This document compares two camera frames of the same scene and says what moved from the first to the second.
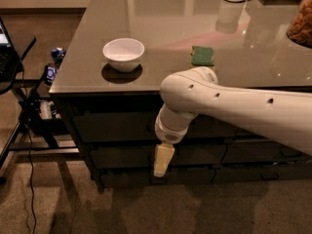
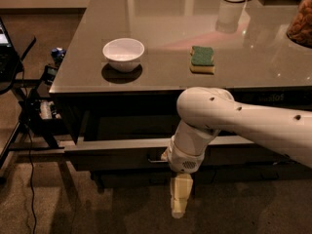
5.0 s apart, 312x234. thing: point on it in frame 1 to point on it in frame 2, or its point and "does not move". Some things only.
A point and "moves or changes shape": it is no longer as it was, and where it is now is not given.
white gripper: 170,133 to 181,159
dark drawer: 137,125 moves or changes shape
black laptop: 9,59 does not move
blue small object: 58,54 does not move
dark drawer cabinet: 126,42 does not move
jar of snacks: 300,29 does not move
